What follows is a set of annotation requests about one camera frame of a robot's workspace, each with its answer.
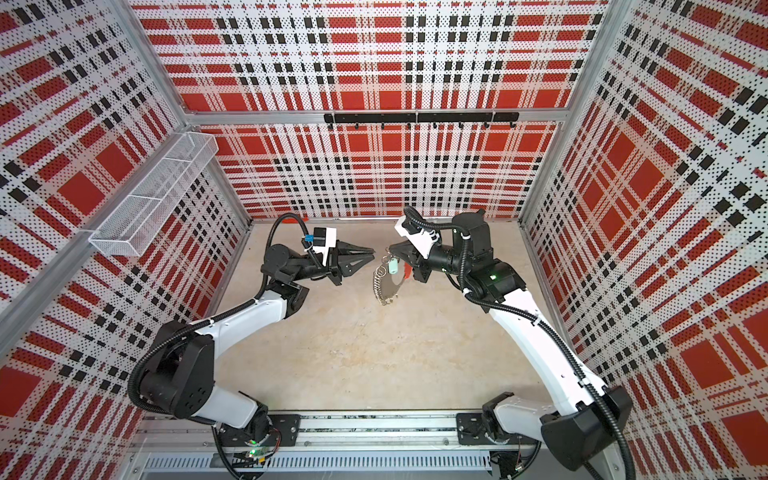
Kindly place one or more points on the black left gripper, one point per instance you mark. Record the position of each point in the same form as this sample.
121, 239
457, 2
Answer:
341, 263

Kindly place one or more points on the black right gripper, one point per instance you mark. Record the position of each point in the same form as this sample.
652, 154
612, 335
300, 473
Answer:
413, 255

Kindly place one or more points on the metal keyring gauge red handle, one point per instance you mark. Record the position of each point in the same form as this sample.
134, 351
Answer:
386, 286

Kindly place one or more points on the key with green cover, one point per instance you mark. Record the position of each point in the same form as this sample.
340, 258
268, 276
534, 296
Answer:
393, 266

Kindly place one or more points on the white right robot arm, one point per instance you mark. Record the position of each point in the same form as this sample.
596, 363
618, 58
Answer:
585, 416

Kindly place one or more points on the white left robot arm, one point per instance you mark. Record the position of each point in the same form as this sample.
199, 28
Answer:
176, 376

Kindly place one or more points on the red marker pen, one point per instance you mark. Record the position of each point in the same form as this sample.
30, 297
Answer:
292, 220

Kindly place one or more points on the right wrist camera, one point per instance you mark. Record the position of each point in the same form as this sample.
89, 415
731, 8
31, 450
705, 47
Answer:
418, 237

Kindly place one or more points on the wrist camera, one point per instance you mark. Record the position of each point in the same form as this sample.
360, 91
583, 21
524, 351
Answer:
418, 237
320, 242

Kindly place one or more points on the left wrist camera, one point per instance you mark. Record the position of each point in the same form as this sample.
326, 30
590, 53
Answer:
320, 242

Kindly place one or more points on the black hook rail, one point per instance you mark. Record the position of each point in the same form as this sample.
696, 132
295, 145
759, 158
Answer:
357, 119

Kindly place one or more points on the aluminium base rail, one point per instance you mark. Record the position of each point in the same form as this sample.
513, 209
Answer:
337, 444

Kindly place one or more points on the white wire mesh basket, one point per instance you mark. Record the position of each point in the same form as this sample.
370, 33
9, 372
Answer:
137, 220

